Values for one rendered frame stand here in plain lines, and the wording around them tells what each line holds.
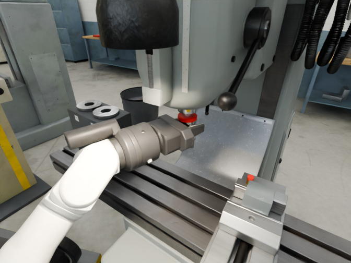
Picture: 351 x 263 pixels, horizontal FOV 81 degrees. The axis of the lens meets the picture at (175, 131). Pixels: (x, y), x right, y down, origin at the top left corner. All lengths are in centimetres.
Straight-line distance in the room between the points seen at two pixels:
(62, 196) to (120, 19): 27
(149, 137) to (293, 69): 56
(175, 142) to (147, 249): 38
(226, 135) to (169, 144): 46
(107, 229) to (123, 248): 115
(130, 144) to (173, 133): 10
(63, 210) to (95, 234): 150
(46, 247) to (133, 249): 36
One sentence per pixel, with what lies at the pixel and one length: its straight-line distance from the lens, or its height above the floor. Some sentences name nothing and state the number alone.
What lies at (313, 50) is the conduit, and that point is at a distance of 59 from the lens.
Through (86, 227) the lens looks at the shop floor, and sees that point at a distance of 193.
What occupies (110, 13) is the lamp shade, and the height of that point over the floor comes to 148.
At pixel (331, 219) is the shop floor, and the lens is 225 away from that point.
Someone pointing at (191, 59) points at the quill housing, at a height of 142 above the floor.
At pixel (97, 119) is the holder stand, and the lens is 74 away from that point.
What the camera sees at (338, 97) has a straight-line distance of 418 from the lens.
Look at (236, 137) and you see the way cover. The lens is 85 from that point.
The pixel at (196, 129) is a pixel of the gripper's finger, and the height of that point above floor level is 124.
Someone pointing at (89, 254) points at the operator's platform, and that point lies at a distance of 131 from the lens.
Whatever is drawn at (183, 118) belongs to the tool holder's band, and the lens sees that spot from 48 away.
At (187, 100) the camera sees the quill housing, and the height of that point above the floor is 134.
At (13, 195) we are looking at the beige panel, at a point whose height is 4.
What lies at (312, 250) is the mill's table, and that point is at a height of 98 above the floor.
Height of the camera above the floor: 148
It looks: 30 degrees down
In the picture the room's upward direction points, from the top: straight up
